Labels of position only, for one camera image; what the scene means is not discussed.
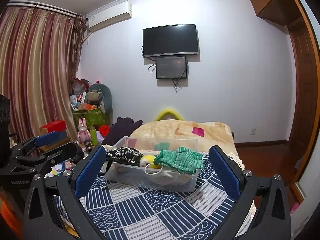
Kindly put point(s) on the clear plastic storage bin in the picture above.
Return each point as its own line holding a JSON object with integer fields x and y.
{"x": 175, "y": 180}

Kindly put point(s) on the small wall monitor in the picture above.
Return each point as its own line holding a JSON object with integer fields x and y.
{"x": 171, "y": 67}

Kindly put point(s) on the scattered papers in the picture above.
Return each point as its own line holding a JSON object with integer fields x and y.
{"x": 62, "y": 168}

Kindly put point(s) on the pink item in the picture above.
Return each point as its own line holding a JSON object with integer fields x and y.
{"x": 294, "y": 208}

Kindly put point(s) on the yellow plush doll head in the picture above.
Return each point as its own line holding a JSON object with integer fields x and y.
{"x": 147, "y": 160}

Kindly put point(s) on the curtain rail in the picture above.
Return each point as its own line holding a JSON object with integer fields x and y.
{"x": 42, "y": 7}

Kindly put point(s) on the striped brown curtain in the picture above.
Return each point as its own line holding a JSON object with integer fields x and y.
{"x": 32, "y": 67}

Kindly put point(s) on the green bottle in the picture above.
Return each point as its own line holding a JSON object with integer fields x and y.
{"x": 94, "y": 137}

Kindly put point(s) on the beige fleece blanket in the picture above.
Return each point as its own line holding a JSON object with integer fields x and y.
{"x": 217, "y": 132}

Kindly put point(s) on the wooden overhead cabinet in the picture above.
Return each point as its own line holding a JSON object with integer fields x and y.
{"x": 270, "y": 0}

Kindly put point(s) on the white air conditioner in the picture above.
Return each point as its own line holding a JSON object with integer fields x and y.
{"x": 110, "y": 17}

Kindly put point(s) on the blue patterned bedsheet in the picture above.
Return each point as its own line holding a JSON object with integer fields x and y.
{"x": 150, "y": 210}

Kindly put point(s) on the wall socket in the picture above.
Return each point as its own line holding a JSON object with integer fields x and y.
{"x": 252, "y": 131}

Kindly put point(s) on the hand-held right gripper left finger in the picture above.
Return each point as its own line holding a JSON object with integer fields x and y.
{"x": 87, "y": 172}

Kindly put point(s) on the wooden door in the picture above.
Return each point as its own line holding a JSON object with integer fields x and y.
{"x": 301, "y": 100}

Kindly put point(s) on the large wall television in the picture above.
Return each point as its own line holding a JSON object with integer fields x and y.
{"x": 170, "y": 40}

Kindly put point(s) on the green storage box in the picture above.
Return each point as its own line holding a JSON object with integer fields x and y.
{"x": 91, "y": 118}

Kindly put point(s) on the yellow soft item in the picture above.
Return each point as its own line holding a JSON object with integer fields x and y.
{"x": 157, "y": 166}

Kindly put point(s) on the red box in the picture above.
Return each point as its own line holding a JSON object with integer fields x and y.
{"x": 52, "y": 127}

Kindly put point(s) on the green knitted glove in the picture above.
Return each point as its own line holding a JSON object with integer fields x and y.
{"x": 180, "y": 161}

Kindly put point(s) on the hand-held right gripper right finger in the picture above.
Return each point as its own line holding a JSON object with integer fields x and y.
{"x": 225, "y": 171}

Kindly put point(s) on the black cylindrical lens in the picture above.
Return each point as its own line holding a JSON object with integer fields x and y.
{"x": 88, "y": 146}

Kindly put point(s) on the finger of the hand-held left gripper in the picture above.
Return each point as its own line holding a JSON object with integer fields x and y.
{"x": 66, "y": 151}
{"x": 47, "y": 138}

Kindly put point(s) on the dark purple cloth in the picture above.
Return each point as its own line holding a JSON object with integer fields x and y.
{"x": 120, "y": 128}

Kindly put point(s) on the grey plush toy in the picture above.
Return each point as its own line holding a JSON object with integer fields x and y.
{"x": 106, "y": 100}

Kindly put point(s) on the white door panel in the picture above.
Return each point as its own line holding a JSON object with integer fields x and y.
{"x": 311, "y": 180}

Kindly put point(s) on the red soft item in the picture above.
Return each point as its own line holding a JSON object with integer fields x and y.
{"x": 104, "y": 130}

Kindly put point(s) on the pink rabbit toy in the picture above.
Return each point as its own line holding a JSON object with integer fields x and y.
{"x": 83, "y": 131}

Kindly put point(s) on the pile of toys and clutter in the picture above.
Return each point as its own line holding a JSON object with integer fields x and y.
{"x": 78, "y": 93}

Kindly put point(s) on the black white patterned cloth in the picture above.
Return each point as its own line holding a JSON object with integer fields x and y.
{"x": 123, "y": 155}

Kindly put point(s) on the white lace cloth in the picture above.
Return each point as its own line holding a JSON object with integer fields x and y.
{"x": 235, "y": 161}

